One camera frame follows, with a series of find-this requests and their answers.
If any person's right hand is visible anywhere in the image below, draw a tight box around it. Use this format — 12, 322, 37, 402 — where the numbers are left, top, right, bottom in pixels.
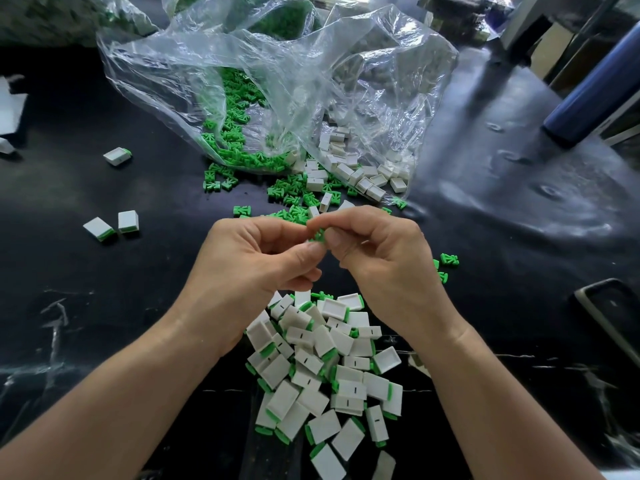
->
307, 205, 466, 346

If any person's left hand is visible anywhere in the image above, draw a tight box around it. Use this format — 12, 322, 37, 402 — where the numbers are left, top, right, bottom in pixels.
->
172, 215, 326, 358

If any heap of white caps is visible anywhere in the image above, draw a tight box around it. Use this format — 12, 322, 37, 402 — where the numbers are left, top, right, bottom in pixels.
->
303, 123, 411, 218

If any pile of assembled white-green pieces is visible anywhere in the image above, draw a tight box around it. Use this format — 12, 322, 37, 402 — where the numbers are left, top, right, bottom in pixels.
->
245, 289, 405, 480

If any pile of green clips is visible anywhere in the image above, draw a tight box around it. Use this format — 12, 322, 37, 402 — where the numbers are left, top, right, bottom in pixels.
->
200, 67, 461, 286

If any person's left forearm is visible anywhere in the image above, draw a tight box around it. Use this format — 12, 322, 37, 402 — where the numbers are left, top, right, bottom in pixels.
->
0, 323, 229, 480

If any person's right forearm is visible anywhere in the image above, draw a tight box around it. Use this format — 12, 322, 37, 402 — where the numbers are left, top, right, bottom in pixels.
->
410, 315, 606, 480

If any clear plastic bag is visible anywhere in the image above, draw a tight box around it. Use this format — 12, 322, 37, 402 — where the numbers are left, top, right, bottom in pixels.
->
97, 0, 459, 178

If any black smartphone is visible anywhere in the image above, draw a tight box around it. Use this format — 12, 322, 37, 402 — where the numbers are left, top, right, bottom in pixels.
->
575, 277, 640, 368

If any brown cardboard box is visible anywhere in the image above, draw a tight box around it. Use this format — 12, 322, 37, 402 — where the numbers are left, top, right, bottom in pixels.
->
532, 19, 577, 81

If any blue cylinder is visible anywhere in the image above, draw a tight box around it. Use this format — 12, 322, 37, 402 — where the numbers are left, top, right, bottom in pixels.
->
543, 23, 640, 148

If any plastic bag full of green pieces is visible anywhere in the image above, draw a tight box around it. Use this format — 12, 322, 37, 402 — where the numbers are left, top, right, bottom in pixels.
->
170, 0, 319, 41

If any white paper sheet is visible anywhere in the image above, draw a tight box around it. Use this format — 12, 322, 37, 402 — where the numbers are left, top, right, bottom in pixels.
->
0, 85, 29, 136

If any large bag of assembled pieces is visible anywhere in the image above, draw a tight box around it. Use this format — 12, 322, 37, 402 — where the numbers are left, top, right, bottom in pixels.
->
0, 0, 159, 48

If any white metal frame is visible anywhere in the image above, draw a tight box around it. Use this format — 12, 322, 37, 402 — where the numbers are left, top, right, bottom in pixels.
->
500, 0, 640, 81

